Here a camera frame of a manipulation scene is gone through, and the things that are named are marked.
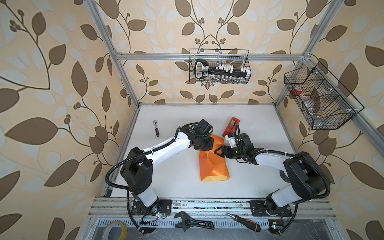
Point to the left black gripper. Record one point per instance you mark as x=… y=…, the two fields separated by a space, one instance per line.
x=210 y=146

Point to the red tape dispenser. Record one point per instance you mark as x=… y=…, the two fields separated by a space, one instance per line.
x=230 y=129

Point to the aluminium front rail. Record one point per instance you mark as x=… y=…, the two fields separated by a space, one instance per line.
x=201 y=208

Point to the black socket set holder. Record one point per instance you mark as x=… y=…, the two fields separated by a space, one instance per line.
x=202 y=69

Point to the black orange screwdriver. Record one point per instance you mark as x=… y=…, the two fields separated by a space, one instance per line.
x=247 y=223

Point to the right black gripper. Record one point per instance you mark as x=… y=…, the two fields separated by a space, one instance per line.
x=227 y=149

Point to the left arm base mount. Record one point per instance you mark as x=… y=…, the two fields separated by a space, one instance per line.
x=160 y=208

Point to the black adjustable wrench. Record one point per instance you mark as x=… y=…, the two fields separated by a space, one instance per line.
x=188 y=222

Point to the yellow orange wrapping paper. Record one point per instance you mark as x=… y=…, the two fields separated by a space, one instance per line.
x=213 y=168

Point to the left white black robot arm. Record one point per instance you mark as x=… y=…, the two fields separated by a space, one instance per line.
x=135 y=173

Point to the small red-handled ratchet wrench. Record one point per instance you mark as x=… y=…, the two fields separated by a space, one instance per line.
x=155 y=122

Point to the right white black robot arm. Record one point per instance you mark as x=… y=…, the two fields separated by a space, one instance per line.
x=307 y=180

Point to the black wire basket back wall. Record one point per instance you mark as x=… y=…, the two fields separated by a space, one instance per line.
x=237 y=58

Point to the clear packing tape roll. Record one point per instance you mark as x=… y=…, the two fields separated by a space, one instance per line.
x=115 y=226

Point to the black wire basket wall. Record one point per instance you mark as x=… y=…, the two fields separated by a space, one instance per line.
x=326 y=103
x=237 y=58

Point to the red cap in basket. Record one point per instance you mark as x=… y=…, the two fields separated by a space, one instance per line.
x=297 y=90

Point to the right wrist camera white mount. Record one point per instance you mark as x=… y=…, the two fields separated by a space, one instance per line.
x=233 y=137

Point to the black wire basket right wall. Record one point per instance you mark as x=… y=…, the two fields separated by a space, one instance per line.
x=326 y=103

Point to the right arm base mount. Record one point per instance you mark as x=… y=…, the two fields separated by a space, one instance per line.
x=268 y=208

